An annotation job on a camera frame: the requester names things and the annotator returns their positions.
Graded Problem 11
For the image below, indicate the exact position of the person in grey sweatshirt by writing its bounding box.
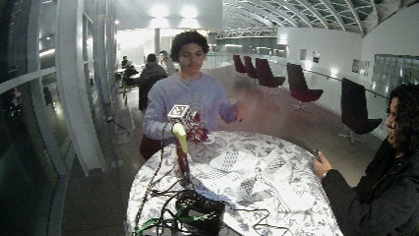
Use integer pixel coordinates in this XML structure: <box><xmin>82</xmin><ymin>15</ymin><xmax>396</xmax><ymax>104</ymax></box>
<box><xmin>138</xmin><ymin>29</ymin><xmax>248</xmax><ymax>161</ymax></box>

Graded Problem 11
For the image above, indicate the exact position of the white floral tablecloth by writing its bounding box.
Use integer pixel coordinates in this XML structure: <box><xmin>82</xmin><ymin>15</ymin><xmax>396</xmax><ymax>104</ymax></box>
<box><xmin>124</xmin><ymin>130</ymin><xmax>344</xmax><ymax>236</ymax></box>

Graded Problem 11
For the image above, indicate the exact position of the black electronics box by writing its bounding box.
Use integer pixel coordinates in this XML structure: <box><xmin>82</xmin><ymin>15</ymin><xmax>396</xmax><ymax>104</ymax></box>
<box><xmin>174</xmin><ymin>190</ymin><xmax>226</xmax><ymax>236</ymax></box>

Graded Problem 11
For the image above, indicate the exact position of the white cube with black markers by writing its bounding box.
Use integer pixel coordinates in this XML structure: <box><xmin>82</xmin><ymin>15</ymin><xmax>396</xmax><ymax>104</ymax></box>
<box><xmin>166</xmin><ymin>104</ymin><xmax>192</xmax><ymax>125</ymax></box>

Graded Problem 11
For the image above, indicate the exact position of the white structural column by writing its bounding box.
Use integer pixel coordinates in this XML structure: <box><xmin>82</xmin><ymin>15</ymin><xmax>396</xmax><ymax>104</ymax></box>
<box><xmin>53</xmin><ymin>0</ymin><xmax>107</xmax><ymax>176</ymax></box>

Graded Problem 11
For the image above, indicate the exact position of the green cable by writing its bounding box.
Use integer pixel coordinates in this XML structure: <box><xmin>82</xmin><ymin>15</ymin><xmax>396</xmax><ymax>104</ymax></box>
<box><xmin>132</xmin><ymin>209</ymin><xmax>210</xmax><ymax>236</ymax></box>

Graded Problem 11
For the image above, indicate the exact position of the long black cable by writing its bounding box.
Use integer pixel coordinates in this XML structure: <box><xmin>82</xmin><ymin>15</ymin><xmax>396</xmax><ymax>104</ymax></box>
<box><xmin>131</xmin><ymin>122</ymin><xmax>172</xmax><ymax>230</ymax></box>

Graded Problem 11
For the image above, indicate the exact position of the thin black cable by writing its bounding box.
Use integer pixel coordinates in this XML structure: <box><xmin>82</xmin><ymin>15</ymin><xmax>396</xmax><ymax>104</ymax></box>
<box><xmin>226</xmin><ymin>206</ymin><xmax>293</xmax><ymax>236</ymax></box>

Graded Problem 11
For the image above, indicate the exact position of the dark red stand, yellow-green top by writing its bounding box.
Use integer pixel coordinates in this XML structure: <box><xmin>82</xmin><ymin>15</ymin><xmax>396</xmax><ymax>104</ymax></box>
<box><xmin>171</xmin><ymin>122</ymin><xmax>194</xmax><ymax>186</ymax></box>

